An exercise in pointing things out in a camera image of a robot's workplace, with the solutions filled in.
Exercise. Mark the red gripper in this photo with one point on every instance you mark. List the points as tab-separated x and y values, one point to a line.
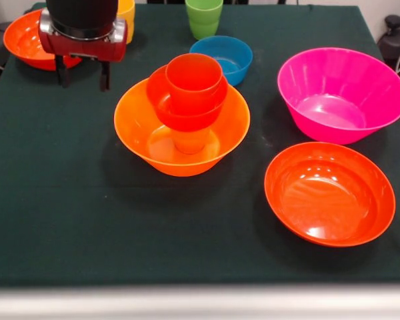
83	48

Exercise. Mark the large red bowl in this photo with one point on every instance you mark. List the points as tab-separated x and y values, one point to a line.
326	200
23	43

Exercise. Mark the large orange bowl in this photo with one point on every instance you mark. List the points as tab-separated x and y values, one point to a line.
133	126

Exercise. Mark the red cup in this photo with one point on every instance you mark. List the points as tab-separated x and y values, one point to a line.
193	96

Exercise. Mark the small red bowl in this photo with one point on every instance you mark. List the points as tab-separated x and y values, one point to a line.
186	123

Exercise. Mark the orange cup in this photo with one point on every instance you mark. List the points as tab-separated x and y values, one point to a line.
190	141

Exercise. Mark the large pink bowl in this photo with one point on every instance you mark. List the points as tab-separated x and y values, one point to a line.
336	110

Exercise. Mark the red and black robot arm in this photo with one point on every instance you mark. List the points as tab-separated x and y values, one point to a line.
83	13

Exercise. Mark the yellow cup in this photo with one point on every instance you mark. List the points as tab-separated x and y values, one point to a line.
129	20

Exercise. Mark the green cup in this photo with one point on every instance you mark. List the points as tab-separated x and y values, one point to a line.
203	26

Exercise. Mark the dark green table cloth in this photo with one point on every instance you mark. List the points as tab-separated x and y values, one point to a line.
86	216

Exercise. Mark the blue bowl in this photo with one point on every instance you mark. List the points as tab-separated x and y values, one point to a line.
236	53

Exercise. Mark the black round device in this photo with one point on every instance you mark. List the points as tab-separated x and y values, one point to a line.
393	43

